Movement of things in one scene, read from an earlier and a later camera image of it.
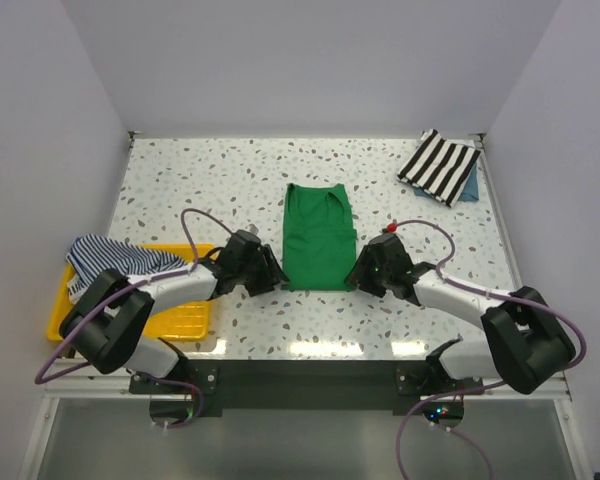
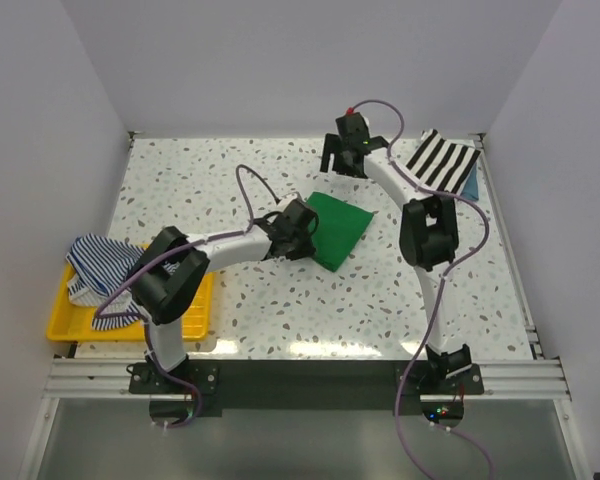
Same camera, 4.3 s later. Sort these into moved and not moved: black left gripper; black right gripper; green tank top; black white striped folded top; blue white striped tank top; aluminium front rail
Moved: black left gripper; black right gripper; green tank top
Not moved: aluminium front rail; black white striped folded top; blue white striped tank top
